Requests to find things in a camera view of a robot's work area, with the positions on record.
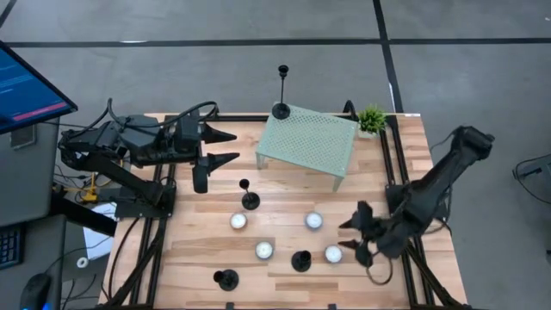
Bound white tealight candle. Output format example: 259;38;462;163
324;245;344;264
254;240;275;261
229;212;249;231
304;211;325;231

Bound black computer mouse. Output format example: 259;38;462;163
19;272;53;310

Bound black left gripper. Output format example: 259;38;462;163
171;109;241;195

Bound tall black candlestick holder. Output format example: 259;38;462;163
271;64;292;121

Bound black table frame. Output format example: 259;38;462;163
96;99;474;310

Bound black keyboard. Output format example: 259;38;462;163
0;223;23;270

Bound computer monitor with blue screen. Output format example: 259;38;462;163
0;40;78;135

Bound green plant in white pot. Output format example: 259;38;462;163
356;104;388;140

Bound white paper sheet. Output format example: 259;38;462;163
82;201;117;260

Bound pale green perforated metal shelf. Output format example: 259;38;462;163
256;102;360;193

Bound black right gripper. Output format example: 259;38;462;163
337;200;391;269

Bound yellow cable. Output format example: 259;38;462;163
53;171;124;203

